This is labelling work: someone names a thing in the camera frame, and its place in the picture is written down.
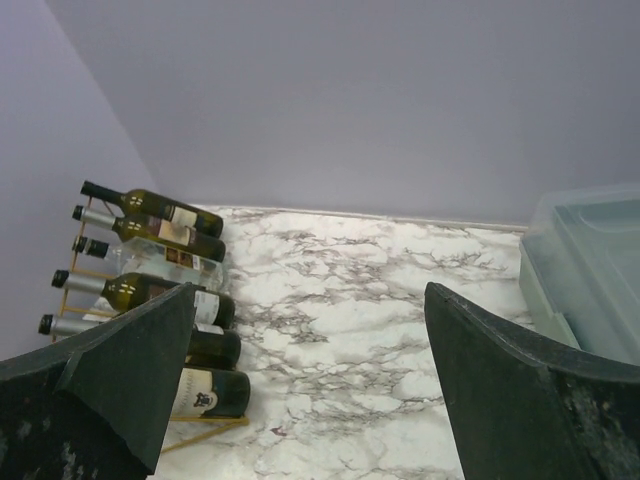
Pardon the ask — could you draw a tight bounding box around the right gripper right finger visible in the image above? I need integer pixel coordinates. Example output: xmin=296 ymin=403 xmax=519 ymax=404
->
xmin=424 ymin=282 xmax=639 ymax=479

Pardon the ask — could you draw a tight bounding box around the green wine bottle back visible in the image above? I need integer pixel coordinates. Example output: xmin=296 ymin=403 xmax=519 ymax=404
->
xmin=51 ymin=270 xmax=236 ymax=329

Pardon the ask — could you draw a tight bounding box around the clear square liquor bottle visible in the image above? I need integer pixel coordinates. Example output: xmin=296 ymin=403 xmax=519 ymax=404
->
xmin=72 ymin=236 xmax=227 ymax=291

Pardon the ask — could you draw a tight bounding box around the green wine bottle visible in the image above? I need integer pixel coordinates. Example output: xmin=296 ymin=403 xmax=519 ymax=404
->
xmin=72 ymin=205 xmax=226 ymax=262
xmin=81 ymin=180 xmax=224 ymax=238
xmin=51 ymin=270 xmax=236 ymax=329

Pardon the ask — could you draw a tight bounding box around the green wine bottle front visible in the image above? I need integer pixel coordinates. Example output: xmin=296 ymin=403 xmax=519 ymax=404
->
xmin=72 ymin=205 xmax=226 ymax=262

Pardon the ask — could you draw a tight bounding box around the dark wine bottle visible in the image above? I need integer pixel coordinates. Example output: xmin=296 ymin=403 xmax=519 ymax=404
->
xmin=171 ymin=368 xmax=251 ymax=418

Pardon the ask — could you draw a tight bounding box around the translucent plastic storage box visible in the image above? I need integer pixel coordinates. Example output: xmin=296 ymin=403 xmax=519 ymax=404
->
xmin=519 ymin=183 xmax=639 ymax=365

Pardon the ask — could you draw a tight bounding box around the gold wire wine rack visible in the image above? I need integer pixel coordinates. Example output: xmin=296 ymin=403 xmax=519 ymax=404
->
xmin=59 ymin=197 xmax=250 ymax=454

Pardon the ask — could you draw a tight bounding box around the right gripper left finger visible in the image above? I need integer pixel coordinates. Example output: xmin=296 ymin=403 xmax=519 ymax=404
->
xmin=1 ymin=284 xmax=195 ymax=479

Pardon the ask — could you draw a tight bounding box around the wine bottle cream label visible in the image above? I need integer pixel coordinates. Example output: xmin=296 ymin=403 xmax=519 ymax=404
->
xmin=38 ymin=314 xmax=241 ymax=370

